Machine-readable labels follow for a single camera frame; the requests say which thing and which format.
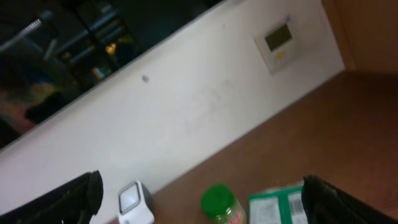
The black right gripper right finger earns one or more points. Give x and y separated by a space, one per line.
324 203

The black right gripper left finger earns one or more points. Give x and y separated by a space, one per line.
77 201

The green 3M gloves package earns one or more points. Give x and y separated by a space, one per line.
279 205

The green lid jar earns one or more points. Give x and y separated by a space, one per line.
220 205

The white barcode scanner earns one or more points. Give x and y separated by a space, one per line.
135 204

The dark window pane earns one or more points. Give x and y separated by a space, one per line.
54 51

